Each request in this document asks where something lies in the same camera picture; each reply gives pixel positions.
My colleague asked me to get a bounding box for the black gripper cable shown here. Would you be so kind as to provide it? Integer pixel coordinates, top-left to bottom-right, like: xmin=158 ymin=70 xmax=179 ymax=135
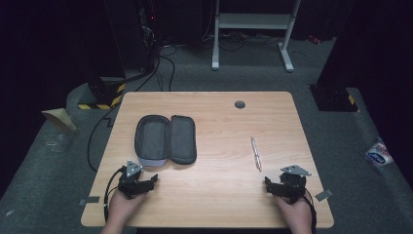
xmin=102 ymin=166 xmax=127 ymax=222
xmin=303 ymin=189 xmax=318 ymax=234

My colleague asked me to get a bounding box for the open grey pencil case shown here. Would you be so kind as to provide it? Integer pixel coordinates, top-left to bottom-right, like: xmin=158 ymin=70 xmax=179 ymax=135
xmin=133 ymin=113 xmax=199 ymax=168

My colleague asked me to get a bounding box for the beige cardboard piece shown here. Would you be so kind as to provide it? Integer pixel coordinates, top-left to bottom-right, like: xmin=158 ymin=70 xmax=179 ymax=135
xmin=41 ymin=107 xmax=78 ymax=133

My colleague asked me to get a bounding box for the white and blue plastic packet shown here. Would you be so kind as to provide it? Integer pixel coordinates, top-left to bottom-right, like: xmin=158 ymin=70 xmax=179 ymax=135
xmin=364 ymin=137 xmax=395 ymax=169

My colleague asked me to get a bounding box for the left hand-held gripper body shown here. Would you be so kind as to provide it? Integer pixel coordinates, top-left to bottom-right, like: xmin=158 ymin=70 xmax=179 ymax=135
xmin=117 ymin=159 xmax=148 ymax=200

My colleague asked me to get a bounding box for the person's left hand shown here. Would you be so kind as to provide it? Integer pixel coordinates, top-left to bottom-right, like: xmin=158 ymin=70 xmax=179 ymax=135
xmin=106 ymin=189 xmax=148 ymax=230

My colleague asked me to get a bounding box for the black post with dark base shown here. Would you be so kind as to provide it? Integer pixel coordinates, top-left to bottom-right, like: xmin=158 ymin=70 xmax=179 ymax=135
xmin=309 ymin=0 xmax=360 ymax=113

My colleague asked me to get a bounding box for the black floor cable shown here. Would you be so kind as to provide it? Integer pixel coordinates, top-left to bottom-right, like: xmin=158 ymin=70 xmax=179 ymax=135
xmin=87 ymin=45 xmax=177 ymax=174

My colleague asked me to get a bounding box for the grey tape strip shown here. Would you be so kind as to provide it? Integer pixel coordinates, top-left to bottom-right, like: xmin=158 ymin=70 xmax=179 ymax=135
xmin=78 ymin=196 xmax=101 ymax=207
xmin=314 ymin=188 xmax=334 ymax=202

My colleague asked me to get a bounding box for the white metal stand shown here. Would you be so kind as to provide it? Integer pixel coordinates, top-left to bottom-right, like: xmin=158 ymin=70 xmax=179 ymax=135
xmin=210 ymin=0 xmax=302 ymax=73

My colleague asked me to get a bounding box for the silver pen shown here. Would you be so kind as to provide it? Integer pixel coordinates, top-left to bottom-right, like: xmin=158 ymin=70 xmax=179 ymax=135
xmin=249 ymin=136 xmax=263 ymax=173

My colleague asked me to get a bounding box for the dark computer tower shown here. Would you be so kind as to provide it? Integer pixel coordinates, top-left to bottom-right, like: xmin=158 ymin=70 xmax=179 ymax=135
xmin=137 ymin=0 xmax=164 ymax=73

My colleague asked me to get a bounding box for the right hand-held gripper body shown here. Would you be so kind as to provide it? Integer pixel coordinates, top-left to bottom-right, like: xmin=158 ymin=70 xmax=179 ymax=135
xmin=278 ymin=164 xmax=314 ymax=205

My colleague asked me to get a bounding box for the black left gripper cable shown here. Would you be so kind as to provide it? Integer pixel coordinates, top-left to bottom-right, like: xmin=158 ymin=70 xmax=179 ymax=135
xmin=102 ymin=166 xmax=127 ymax=222

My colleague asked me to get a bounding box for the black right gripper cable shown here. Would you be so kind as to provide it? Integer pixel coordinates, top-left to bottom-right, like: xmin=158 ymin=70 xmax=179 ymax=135
xmin=303 ymin=189 xmax=318 ymax=234

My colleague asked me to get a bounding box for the person's right hand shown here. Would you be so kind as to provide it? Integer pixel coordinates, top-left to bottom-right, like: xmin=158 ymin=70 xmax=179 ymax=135
xmin=273 ymin=192 xmax=314 ymax=234

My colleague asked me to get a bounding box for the black post with striped base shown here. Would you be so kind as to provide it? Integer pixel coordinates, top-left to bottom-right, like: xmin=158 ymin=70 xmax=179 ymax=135
xmin=77 ymin=0 xmax=128 ymax=111

